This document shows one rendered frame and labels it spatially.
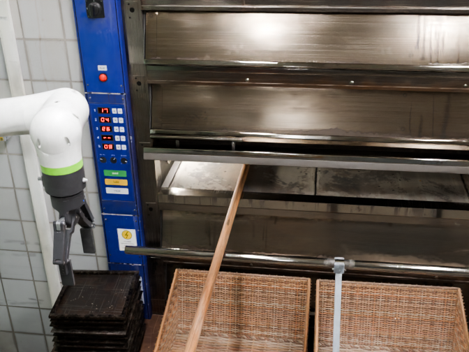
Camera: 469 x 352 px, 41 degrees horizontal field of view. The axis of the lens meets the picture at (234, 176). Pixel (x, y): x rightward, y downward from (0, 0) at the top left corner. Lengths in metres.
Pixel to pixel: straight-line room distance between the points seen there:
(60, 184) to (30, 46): 1.05
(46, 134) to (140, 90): 0.97
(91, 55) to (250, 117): 0.60
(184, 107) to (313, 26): 0.54
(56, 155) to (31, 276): 1.55
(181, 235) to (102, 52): 0.79
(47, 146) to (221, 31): 0.97
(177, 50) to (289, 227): 0.81
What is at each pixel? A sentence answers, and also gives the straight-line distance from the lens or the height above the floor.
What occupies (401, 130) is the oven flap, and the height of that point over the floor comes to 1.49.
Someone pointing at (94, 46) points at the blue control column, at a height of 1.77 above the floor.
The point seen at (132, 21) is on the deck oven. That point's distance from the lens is 2.22.
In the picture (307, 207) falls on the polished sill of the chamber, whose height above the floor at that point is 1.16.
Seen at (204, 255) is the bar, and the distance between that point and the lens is 2.09.
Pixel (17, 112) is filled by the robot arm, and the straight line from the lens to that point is 1.51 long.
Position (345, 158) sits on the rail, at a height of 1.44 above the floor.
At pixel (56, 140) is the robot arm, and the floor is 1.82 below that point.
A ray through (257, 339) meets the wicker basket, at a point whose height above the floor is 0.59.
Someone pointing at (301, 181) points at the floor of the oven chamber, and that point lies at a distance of 2.51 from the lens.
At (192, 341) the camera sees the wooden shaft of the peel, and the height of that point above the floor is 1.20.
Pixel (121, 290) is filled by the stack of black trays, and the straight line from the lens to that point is 2.46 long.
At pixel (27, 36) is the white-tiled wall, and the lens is 2.37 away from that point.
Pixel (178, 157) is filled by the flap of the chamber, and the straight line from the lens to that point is 2.18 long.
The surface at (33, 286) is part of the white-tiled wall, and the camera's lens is 2.91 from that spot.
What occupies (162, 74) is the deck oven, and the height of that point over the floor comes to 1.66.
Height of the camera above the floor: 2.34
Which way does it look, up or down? 27 degrees down
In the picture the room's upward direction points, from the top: 1 degrees counter-clockwise
